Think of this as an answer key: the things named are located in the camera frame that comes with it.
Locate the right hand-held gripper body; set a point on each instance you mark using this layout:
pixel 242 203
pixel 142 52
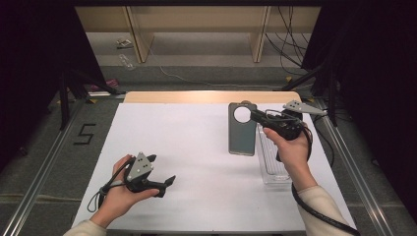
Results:
pixel 288 126

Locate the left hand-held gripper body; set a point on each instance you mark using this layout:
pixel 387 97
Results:
pixel 140 168

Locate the grey phone case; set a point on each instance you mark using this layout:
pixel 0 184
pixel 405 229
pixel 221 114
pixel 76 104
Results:
pixel 242 141

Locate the clear plastic tray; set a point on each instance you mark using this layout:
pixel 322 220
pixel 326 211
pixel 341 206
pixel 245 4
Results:
pixel 272 167

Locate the person's right hand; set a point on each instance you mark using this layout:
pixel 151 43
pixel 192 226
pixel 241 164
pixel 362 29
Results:
pixel 291 150

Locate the person's left hand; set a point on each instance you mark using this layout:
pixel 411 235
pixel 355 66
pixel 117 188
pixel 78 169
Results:
pixel 119 200

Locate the white table board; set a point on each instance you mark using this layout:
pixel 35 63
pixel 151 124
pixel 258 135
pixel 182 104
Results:
pixel 196 147

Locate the black metal stand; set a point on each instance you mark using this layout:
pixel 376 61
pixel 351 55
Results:
pixel 64 98
pixel 332 98

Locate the pink object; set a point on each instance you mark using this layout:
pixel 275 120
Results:
pixel 109 82

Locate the black curtain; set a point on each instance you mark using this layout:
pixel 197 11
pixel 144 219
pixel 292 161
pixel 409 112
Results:
pixel 32 65
pixel 377 82

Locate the clear plastic piece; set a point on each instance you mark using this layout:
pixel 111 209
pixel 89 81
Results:
pixel 126 62

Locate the light wooden shelf unit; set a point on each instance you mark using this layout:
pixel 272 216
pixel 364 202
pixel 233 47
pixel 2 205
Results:
pixel 196 19

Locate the aluminium floor rail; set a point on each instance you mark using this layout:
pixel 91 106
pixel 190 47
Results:
pixel 32 193
pixel 361 183

